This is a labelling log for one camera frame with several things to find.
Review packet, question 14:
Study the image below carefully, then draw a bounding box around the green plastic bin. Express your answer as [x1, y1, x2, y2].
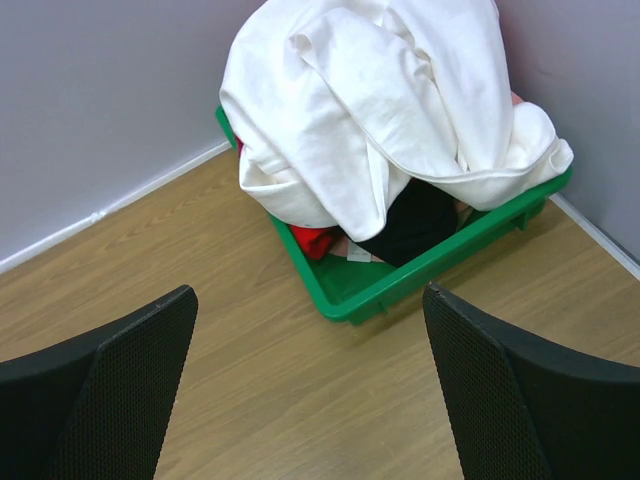
[214, 105, 574, 326]

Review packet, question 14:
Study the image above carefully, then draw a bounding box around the white t shirt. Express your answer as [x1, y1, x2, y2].
[220, 0, 574, 241]

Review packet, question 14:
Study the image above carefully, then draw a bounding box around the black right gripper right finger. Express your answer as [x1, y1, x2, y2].
[423, 283, 639, 479]

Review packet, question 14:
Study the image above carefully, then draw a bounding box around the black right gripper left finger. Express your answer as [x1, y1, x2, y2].
[1, 285, 198, 479]

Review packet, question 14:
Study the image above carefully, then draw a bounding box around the black t shirt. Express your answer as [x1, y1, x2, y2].
[357, 180, 458, 267]

